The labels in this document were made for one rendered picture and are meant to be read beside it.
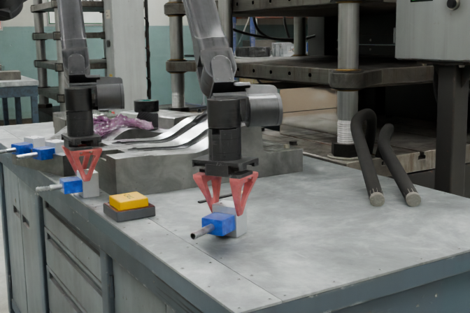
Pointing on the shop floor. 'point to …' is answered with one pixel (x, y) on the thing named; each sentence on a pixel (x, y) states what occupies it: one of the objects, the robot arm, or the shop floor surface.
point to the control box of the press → (439, 52)
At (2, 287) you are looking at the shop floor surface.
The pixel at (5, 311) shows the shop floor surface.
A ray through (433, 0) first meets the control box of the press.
